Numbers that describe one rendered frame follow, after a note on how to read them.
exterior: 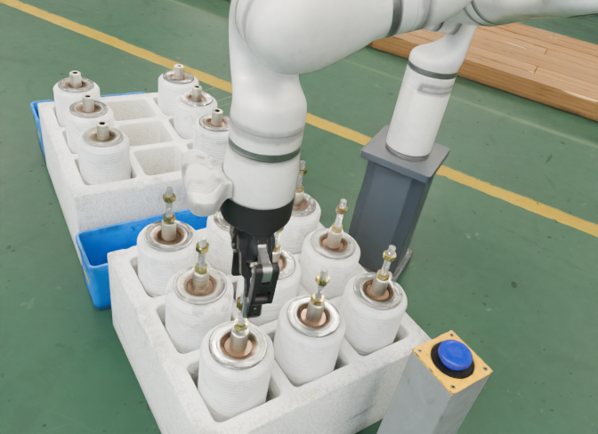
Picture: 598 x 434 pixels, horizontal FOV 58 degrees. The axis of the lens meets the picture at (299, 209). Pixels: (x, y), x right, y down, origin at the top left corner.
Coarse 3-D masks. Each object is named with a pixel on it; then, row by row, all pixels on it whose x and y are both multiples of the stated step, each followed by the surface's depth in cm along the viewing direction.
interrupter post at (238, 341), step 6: (234, 330) 67; (246, 330) 67; (234, 336) 67; (240, 336) 66; (246, 336) 67; (234, 342) 67; (240, 342) 67; (246, 342) 68; (234, 348) 68; (240, 348) 68
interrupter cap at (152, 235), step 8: (152, 224) 85; (160, 224) 85; (176, 224) 86; (184, 224) 86; (144, 232) 83; (152, 232) 83; (160, 232) 84; (176, 232) 85; (184, 232) 85; (192, 232) 85; (144, 240) 82; (152, 240) 82; (160, 240) 83; (176, 240) 83; (184, 240) 83; (152, 248) 81; (160, 248) 81; (168, 248) 81; (176, 248) 81
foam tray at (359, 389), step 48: (144, 336) 79; (144, 384) 87; (192, 384) 72; (288, 384) 74; (336, 384) 75; (384, 384) 83; (192, 432) 68; (240, 432) 67; (288, 432) 74; (336, 432) 84
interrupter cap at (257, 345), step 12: (228, 324) 71; (216, 336) 69; (228, 336) 70; (252, 336) 70; (264, 336) 70; (216, 348) 68; (228, 348) 68; (252, 348) 69; (264, 348) 69; (216, 360) 66; (228, 360) 67; (240, 360) 67; (252, 360) 67
